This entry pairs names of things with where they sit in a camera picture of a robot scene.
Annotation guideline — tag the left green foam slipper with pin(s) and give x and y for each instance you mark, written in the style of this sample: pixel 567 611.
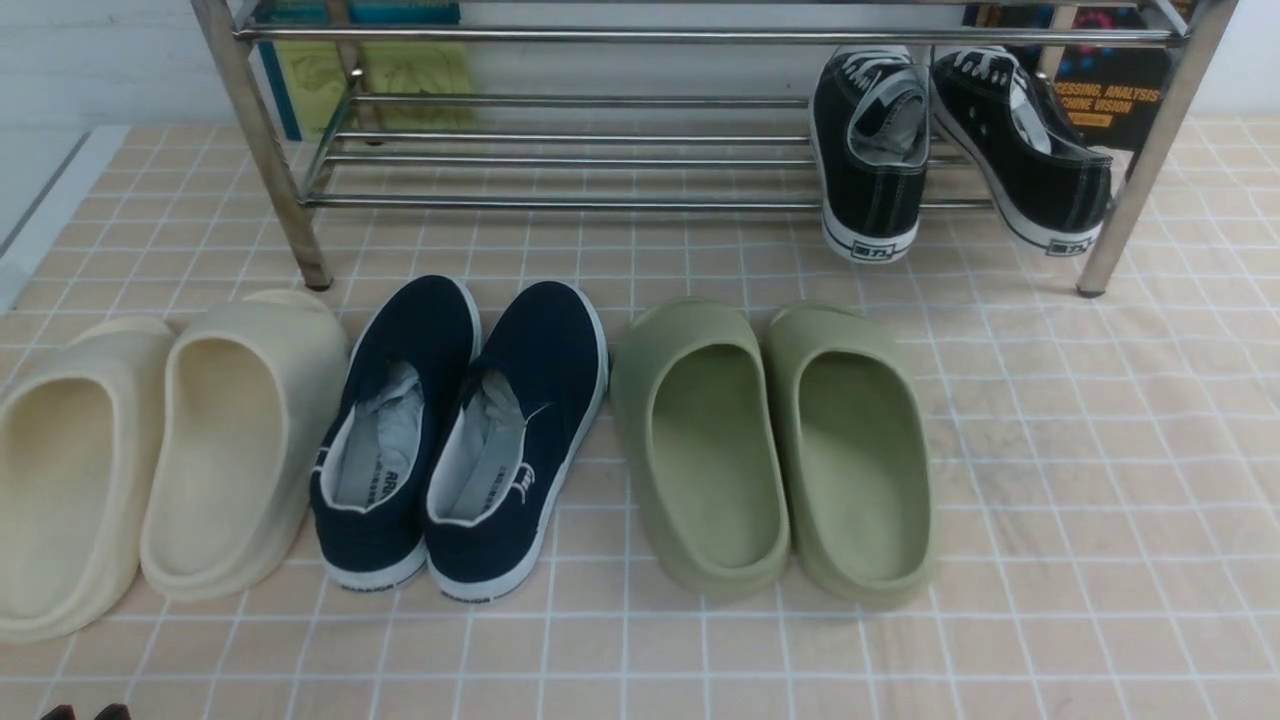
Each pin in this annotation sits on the left green foam slipper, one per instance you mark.
pixel 690 404

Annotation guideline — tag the left cream foam slipper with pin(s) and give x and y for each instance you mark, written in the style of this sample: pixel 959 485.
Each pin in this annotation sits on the left cream foam slipper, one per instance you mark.
pixel 80 435

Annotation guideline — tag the right cream foam slipper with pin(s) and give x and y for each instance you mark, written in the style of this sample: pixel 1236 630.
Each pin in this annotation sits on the right cream foam slipper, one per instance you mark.
pixel 251 387

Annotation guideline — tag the steel shoe rack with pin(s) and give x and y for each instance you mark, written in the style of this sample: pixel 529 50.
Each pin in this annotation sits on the steel shoe rack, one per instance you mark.
pixel 656 115

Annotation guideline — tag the right navy slip-on shoe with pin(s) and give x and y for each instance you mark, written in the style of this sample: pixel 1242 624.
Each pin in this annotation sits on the right navy slip-on shoe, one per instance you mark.
pixel 527 403

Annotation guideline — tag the right green foam slipper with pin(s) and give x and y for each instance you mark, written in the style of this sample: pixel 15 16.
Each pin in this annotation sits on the right green foam slipper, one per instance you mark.
pixel 855 462

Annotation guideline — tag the green teal book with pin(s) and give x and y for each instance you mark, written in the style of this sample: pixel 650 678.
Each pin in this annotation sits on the green teal book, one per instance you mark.
pixel 306 77

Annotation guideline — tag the black canvas sneaker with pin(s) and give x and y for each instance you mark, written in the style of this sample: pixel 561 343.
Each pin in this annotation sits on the black canvas sneaker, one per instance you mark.
pixel 1049 187
pixel 869 131

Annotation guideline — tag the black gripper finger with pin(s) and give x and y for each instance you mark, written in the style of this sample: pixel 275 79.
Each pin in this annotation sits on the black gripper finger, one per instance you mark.
pixel 117 711

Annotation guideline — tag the navy slip-on shoe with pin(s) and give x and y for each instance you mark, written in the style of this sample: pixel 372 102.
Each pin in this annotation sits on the navy slip-on shoe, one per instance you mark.
pixel 527 403
pixel 375 461

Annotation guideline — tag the cream foam slipper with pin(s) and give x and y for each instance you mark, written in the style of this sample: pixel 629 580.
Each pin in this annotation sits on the cream foam slipper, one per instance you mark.
pixel 251 387
pixel 80 435

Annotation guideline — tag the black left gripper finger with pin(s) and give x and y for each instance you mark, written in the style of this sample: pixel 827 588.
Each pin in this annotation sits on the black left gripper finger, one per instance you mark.
pixel 61 712

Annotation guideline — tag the green foam slipper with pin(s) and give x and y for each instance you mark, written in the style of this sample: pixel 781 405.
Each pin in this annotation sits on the green foam slipper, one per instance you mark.
pixel 855 462
pixel 690 404

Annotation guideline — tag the left navy slip-on shoe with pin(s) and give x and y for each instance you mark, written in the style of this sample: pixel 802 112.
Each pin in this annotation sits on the left navy slip-on shoe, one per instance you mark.
pixel 375 461

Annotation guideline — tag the dark machine vision book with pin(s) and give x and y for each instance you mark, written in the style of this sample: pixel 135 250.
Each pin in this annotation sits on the dark machine vision book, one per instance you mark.
pixel 1110 94

